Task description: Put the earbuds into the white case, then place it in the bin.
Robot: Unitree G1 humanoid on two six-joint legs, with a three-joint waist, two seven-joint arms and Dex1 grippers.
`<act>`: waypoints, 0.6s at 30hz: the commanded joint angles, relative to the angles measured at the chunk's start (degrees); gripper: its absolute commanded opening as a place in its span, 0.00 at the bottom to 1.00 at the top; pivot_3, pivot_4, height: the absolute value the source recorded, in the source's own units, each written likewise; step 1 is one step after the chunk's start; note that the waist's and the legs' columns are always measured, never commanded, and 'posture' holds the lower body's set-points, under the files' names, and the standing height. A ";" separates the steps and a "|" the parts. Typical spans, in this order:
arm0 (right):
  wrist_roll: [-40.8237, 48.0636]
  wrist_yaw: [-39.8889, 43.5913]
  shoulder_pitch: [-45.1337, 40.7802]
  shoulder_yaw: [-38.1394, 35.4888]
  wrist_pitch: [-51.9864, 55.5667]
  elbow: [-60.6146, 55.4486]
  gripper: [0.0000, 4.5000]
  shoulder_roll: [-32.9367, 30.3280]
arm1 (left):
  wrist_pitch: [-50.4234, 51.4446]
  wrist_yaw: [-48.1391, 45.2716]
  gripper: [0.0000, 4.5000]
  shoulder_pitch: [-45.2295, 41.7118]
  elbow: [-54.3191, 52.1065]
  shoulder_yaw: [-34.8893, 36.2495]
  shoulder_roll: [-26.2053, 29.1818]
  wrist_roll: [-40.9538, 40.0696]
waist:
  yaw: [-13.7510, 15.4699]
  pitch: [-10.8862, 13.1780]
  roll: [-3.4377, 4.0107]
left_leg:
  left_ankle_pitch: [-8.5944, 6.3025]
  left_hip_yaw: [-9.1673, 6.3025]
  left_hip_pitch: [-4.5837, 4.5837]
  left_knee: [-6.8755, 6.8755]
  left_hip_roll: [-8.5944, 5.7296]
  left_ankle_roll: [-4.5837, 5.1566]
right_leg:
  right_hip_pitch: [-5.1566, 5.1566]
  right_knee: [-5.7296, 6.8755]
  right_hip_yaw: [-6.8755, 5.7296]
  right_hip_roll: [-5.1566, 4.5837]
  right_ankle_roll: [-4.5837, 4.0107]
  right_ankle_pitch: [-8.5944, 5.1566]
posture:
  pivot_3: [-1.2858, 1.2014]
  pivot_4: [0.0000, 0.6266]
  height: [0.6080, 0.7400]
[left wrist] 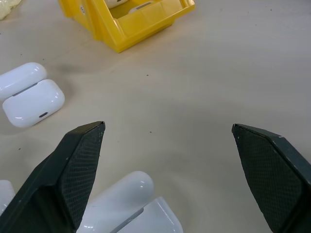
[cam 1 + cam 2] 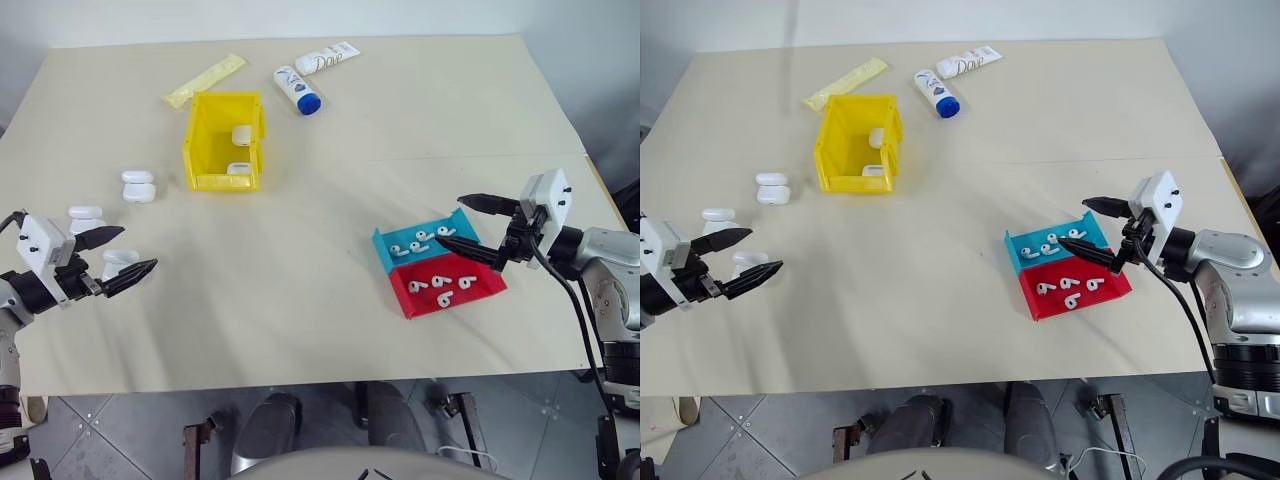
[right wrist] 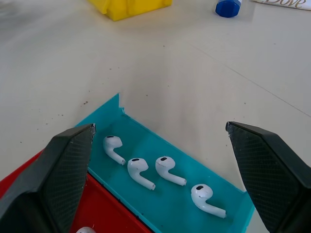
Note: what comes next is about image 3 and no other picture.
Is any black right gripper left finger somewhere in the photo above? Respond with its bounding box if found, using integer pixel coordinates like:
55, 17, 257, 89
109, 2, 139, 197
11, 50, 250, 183
0, 123, 97, 233

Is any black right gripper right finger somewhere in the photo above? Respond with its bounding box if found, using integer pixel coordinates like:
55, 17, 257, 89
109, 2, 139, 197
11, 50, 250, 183
225, 121, 311, 233

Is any white earbud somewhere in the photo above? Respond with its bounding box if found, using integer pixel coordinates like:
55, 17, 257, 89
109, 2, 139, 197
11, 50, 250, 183
127, 157, 156, 191
190, 183, 228, 219
75, 226, 96, 233
155, 156, 187, 187
103, 135, 126, 166

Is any yellow plastic bin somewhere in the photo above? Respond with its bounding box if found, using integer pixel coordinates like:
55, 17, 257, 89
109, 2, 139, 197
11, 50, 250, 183
86, 0, 173, 22

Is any red plastic tray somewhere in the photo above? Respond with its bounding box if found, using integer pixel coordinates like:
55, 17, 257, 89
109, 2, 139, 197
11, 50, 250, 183
0, 149, 153, 233

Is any teal plastic tray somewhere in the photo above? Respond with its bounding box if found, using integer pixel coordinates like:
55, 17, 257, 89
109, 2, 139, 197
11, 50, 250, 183
74, 93, 255, 233

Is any white Dove tube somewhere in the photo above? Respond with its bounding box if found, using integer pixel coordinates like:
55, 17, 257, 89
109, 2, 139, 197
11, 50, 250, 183
251, 0, 311, 12

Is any white bottle with blue cap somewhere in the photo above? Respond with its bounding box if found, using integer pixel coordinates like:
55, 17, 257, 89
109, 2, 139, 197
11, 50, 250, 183
215, 0, 243, 18

